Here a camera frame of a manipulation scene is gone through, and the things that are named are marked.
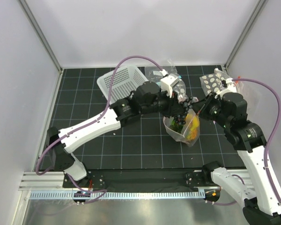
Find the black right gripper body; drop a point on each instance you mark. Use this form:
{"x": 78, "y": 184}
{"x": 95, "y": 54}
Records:
{"x": 212, "y": 109}

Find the white perforated plastic basket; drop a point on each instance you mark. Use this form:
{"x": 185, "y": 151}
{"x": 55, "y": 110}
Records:
{"x": 126, "y": 79}

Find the white-dotted clear zip bag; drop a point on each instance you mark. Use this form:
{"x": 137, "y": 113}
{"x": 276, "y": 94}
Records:
{"x": 213, "y": 82}

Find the slotted cable duct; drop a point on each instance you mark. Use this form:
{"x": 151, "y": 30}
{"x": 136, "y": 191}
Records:
{"x": 79, "y": 195}

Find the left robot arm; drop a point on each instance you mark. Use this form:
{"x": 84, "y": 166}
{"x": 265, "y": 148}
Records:
{"x": 146, "y": 99}

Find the pink-zipper clear zip bag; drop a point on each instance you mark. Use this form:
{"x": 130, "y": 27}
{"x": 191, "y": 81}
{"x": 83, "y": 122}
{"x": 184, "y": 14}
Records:
{"x": 177, "y": 136}

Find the orange toy pineapple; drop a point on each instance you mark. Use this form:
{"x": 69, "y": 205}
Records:
{"x": 191, "y": 134}

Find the dark purple grape bunch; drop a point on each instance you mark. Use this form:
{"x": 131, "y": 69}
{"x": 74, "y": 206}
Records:
{"x": 186, "y": 104}

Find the orange-zipper clear zip bag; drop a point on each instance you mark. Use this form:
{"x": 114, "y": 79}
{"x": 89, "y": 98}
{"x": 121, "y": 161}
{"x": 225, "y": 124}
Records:
{"x": 250, "y": 95}

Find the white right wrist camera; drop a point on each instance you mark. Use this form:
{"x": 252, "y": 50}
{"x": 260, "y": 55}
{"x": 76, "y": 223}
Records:
{"x": 228, "y": 86}

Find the aluminium frame rail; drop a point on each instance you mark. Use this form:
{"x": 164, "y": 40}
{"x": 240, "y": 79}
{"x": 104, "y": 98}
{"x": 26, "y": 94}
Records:
{"x": 48, "y": 181}

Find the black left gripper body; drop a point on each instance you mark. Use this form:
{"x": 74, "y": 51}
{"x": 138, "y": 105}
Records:
{"x": 167, "y": 103}

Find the blue-zipper clear zip bag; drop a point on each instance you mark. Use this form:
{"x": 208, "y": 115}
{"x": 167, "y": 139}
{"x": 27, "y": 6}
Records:
{"x": 153, "y": 73}

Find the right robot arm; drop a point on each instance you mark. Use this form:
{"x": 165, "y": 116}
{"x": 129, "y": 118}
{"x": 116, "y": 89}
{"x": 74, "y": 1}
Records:
{"x": 262, "y": 205}

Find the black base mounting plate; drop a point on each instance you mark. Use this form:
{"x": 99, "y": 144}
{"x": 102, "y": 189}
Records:
{"x": 148, "y": 180}

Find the yellow toy banana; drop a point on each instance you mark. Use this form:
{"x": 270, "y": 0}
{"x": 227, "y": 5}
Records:
{"x": 192, "y": 122}

